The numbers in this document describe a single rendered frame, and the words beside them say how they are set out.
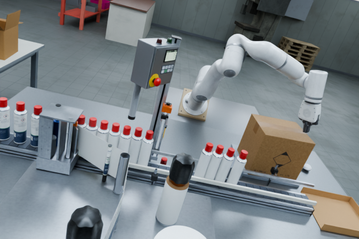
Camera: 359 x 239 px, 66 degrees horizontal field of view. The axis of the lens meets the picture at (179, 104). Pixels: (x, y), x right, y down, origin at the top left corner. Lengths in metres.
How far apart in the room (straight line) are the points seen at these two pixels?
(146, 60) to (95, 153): 0.46
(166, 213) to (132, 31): 5.84
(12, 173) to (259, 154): 1.19
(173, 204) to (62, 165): 0.50
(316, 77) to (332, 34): 9.69
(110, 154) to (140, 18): 5.59
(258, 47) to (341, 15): 9.92
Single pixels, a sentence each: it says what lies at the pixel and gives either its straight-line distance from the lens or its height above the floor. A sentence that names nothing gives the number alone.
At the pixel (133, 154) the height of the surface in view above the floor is 0.95.
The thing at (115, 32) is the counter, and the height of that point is 0.21.
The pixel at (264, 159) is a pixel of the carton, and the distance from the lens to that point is 1.62.
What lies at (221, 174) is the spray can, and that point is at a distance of 1.39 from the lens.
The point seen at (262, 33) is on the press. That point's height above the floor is 0.79.
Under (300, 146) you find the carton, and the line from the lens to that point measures 1.66.
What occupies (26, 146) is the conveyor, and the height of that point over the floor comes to 0.88.
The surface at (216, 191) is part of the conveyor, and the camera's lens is 1.42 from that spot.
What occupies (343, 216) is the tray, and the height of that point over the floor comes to 0.83.
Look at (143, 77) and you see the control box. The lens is 1.18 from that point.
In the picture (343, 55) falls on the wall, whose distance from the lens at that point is 11.65.
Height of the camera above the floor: 1.75
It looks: 24 degrees down
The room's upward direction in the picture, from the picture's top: 16 degrees clockwise
